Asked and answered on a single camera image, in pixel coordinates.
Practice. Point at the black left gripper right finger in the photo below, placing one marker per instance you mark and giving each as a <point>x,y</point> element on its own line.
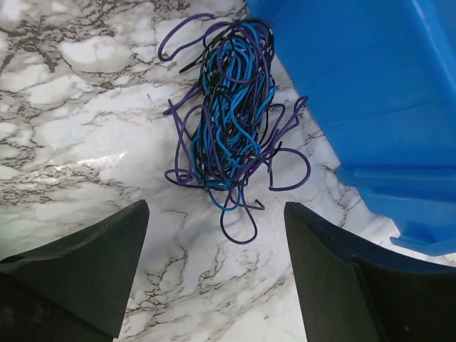
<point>351,289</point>

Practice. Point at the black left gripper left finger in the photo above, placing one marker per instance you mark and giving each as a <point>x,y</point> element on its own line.
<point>75,288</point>

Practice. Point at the near blue plastic bin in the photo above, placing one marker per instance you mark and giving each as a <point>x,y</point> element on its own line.
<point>380,77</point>

